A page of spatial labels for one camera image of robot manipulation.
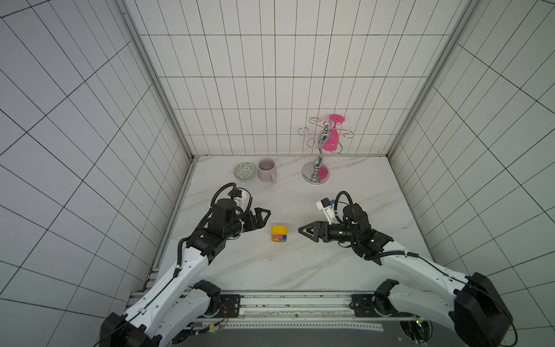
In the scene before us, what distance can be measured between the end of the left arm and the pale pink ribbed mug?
363 millimetres

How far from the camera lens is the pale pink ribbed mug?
3.46 feet

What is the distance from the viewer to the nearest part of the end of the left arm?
0.67 metres
